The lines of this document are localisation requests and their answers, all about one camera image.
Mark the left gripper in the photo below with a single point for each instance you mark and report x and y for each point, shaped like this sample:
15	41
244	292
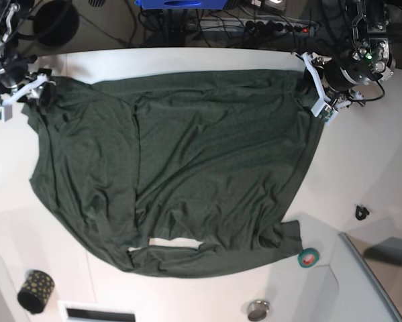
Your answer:
339	80

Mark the dark green t-shirt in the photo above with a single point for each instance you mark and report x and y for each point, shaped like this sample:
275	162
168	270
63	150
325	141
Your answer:
184	175

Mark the power strip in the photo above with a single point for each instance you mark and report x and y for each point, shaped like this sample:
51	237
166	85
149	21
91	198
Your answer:
265	27

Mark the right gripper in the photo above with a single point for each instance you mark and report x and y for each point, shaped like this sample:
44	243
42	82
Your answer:
13	73

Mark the black yellow-dotted cup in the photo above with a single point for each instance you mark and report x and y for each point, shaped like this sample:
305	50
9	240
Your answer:
35	292

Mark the white slotted tray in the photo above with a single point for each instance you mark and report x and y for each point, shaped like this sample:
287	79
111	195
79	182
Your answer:
73	311

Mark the small black clip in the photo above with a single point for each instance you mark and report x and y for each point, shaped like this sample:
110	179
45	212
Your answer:
362	212

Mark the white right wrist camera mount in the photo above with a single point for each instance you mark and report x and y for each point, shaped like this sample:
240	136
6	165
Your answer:
27	92

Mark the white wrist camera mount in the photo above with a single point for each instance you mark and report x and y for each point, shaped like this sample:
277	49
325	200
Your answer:
27	92
329	102

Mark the green tape roll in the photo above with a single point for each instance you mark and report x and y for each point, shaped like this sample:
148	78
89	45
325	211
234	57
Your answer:
308	257

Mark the black round stand base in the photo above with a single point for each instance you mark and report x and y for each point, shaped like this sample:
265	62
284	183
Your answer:
56	24

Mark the small metal tin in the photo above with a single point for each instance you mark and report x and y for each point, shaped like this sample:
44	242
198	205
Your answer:
258	310

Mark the blue box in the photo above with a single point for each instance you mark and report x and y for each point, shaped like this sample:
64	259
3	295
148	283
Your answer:
181	4

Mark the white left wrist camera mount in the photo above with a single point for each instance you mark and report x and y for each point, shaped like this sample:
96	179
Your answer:
329	102

